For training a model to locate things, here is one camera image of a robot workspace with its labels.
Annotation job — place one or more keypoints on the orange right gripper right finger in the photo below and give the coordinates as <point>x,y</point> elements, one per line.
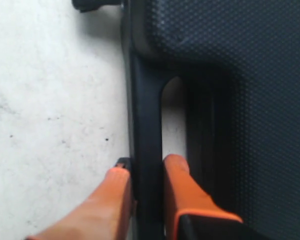
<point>183,196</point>

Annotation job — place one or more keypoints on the black plastic tool case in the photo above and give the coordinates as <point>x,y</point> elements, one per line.
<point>239,61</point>

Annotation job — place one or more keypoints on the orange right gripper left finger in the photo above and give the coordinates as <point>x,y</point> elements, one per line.
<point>104,215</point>

